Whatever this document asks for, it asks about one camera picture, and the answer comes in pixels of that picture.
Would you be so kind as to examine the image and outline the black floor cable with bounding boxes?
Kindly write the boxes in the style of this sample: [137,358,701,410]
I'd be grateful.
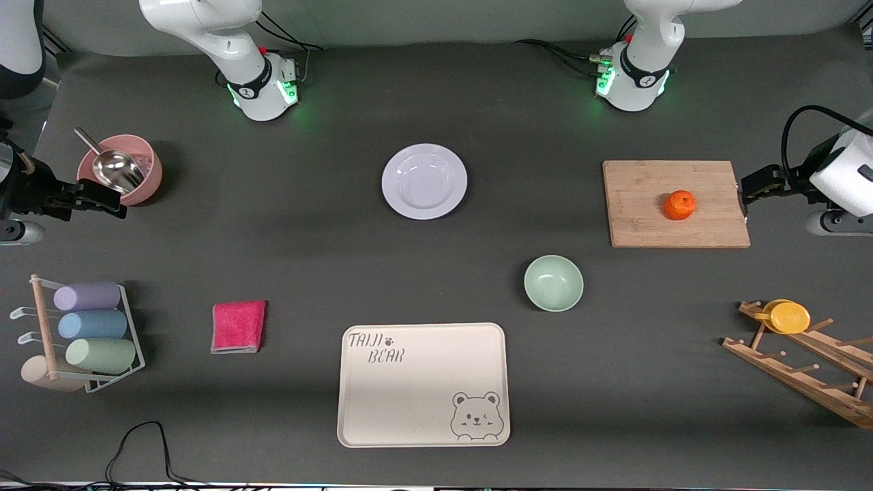
[0,421,226,491]

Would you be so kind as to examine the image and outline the pink folded cloth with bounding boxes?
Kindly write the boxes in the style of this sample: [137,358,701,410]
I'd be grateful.
[211,300,267,355]

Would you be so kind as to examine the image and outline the purple cup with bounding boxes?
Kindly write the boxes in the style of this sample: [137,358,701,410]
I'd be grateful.
[53,282,122,312]

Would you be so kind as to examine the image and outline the light green bowl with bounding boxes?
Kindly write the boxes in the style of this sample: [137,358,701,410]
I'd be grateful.
[524,255,585,312]

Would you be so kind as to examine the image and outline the wooden cutting board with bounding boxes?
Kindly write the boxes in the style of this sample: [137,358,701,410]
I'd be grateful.
[602,160,752,249]

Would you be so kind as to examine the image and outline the black left arm base cable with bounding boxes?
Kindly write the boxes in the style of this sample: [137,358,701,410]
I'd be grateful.
[514,14,638,77]

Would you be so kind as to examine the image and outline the metal scoop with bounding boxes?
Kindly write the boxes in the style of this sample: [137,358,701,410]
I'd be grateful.
[74,128,147,194]

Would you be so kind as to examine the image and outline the yellow cup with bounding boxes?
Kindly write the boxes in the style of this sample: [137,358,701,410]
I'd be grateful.
[754,299,812,335]

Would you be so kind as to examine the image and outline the wooden peg drying rack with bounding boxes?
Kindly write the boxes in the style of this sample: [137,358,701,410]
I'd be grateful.
[722,301,873,430]

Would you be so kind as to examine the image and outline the green cup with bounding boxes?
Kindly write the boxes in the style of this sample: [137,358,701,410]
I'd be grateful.
[65,338,137,375]

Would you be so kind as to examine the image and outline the blue cup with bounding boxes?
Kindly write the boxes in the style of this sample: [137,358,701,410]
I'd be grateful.
[57,310,128,341]

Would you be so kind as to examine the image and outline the black arm base cable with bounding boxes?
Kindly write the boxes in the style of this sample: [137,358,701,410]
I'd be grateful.
[256,10,325,86]
[514,14,638,77]

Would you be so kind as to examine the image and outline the black right arm base cable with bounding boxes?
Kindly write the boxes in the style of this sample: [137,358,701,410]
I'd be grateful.
[256,10,325,86]

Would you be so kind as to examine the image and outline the white round plate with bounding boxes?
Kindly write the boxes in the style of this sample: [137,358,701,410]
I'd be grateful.
[381,143,469,220]

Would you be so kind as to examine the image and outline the white wire cup rack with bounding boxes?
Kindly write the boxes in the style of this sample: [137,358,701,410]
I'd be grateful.
[10,274,146,394]

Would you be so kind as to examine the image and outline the pink bowl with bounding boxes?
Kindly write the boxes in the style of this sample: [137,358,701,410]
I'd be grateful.
[76,134,164,207]

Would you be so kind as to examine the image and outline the beige cup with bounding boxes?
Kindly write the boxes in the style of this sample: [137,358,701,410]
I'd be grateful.
[20,356,86,393]

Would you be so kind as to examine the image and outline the beige bear print tray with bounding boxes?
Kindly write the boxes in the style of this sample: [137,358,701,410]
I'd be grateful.
[337,323,512,449]

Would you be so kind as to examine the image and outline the orange fruit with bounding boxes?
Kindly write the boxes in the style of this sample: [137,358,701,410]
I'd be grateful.
[664,190,698,221]

